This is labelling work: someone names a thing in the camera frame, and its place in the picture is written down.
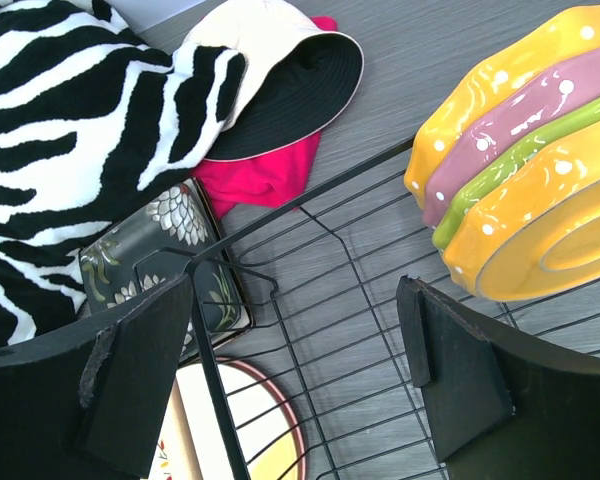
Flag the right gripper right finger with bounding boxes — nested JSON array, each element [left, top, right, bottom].
[[396, 277, 600, 479]]

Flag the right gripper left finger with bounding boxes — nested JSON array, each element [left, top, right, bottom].
[[0, 275, 194, 479]]

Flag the yellow cream round plate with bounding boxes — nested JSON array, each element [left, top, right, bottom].
[[148, 359, 307, 479]]

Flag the black square plate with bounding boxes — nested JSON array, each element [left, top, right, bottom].
[[77, 179, 253, 348]]

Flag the orange dotted plate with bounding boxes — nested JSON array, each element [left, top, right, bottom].
[[442, 121, 600, 302]]

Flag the zebra print blanket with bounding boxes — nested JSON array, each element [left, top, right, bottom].
[[0, 1, 246, 348]]

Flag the pink cloth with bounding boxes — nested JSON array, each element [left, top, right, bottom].
[[189, 14, 341, 221]]

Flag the green dotted plate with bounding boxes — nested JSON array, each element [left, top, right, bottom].
[[423, 96, 600, 250]]

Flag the purple dotted plate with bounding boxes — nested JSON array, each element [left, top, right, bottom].
[[422, 47, 600, 227]]

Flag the yellow dotted plate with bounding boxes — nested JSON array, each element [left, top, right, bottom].
[[404, 4, 600, 208]]

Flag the beige bucket hat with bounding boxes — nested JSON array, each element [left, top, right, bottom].
[[184, 1, 365, 162]]

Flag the black wire dish rack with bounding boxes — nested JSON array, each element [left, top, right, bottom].
[[199, 144, 600, 479]]

